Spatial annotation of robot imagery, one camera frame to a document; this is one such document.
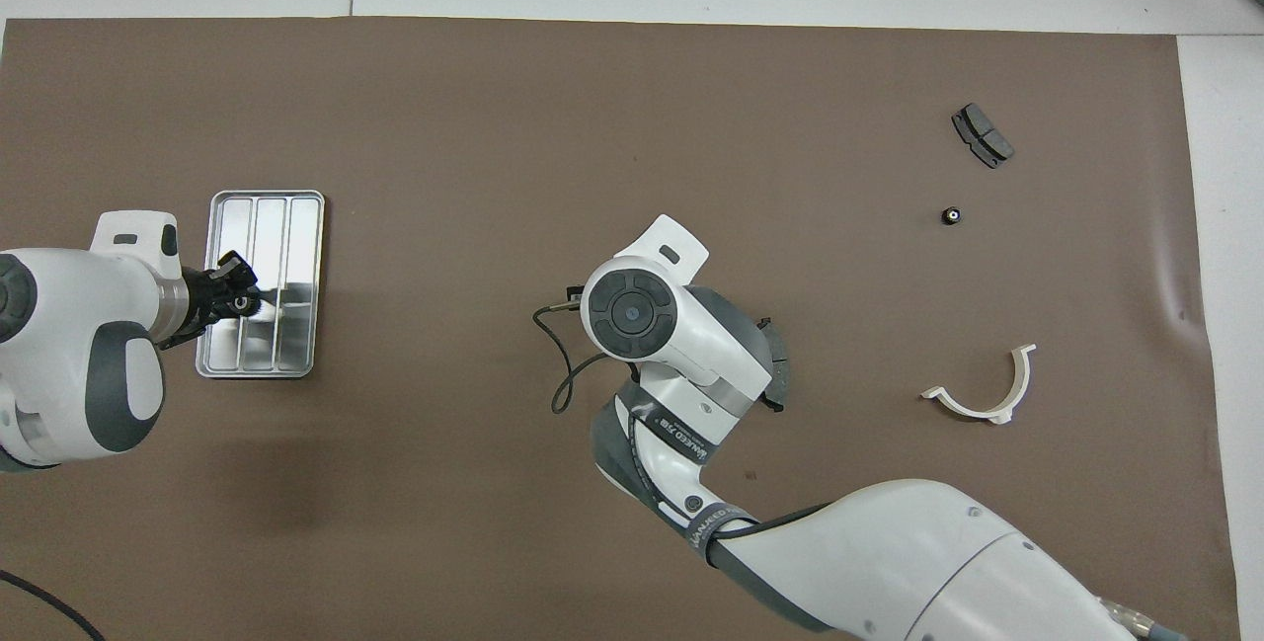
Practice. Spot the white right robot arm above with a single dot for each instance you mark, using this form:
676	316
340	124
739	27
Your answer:
889	562

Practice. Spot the large black bearing gear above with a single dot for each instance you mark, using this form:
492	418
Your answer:
243	303

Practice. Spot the white semicircular pipe clamp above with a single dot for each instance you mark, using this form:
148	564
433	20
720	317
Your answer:
978	412

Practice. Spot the brown table mat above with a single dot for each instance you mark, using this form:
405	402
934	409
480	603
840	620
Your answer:
494	127

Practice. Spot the short dark grey brake pad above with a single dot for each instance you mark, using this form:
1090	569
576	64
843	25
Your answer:
983	135

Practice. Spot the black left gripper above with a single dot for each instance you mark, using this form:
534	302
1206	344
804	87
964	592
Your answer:
205	303

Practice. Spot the long dark grey brake pad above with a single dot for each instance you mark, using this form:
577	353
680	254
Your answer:
783	364

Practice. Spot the small black bearing gear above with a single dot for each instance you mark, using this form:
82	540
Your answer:
951	216

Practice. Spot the silver metal tray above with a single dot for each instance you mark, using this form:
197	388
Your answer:
296	246

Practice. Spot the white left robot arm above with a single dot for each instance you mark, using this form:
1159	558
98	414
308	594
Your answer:
69	345

